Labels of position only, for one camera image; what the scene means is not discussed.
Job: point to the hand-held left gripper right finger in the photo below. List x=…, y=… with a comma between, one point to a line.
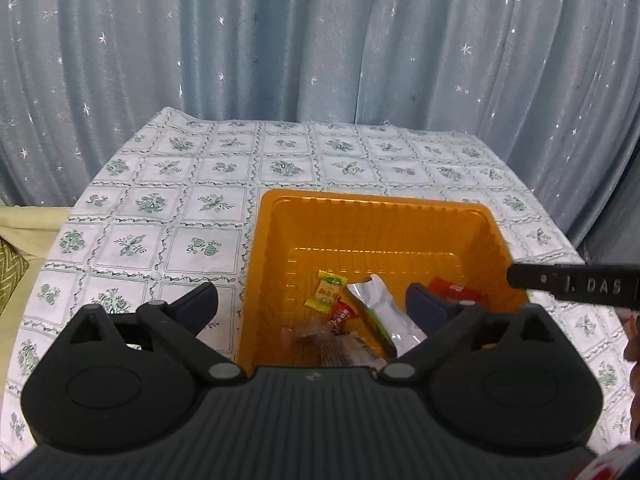
x=417, y=305

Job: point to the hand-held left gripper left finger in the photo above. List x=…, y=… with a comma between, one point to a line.
x=200, y=305

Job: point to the yellow candy packet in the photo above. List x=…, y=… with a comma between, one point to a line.
x=327, y=290

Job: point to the orange plastic tray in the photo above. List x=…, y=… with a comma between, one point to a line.
x=370, y=240

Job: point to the person's right hand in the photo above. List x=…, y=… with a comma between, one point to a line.
x=632, y=340

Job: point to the white silver snack packet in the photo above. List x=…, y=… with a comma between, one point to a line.
x=387, y=312

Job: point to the crinkled red snack packet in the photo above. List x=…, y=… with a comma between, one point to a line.
x=452, y=287

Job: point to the green zigzag cushion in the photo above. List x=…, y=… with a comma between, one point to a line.
x=10, y=275

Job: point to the red twist-wrapped candy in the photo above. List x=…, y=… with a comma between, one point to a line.
x=342, y=317

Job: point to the blue star-print curtain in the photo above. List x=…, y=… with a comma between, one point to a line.
x=300, y=35

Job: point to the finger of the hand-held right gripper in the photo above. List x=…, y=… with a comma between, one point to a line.
x=530, y=277

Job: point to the red white printed clothing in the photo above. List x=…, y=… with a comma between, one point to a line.
x=610, y=465

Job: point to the floral white tablecloth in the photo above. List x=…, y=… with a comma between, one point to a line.
x=175, y=200

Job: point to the pale yellow sofa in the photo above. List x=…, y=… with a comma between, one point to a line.
x=30, y=225

